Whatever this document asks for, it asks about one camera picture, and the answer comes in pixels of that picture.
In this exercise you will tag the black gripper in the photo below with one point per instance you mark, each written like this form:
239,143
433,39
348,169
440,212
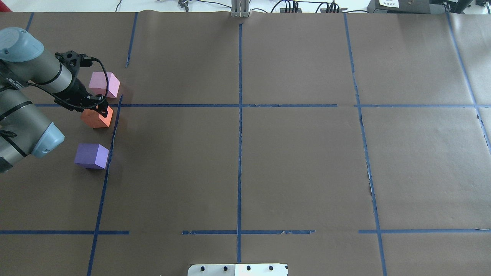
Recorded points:
78,91

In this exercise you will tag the orange foam cube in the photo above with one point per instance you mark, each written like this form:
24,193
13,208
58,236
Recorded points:
94,120

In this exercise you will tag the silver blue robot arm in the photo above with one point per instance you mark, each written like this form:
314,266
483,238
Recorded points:
25,130

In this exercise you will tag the pink foam cube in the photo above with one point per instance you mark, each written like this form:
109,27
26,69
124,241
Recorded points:
100,82

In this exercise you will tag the purple foam cube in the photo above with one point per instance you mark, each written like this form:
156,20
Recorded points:
91,156

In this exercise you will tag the white metal mounting plate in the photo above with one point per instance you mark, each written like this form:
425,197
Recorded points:
251,269

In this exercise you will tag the brown paper table cover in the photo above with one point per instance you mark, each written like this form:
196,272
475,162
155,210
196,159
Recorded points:
340,145

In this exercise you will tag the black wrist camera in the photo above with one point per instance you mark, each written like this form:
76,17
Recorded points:
73,61

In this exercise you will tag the aluminium frame post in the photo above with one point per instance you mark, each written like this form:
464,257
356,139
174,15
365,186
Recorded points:
240,8

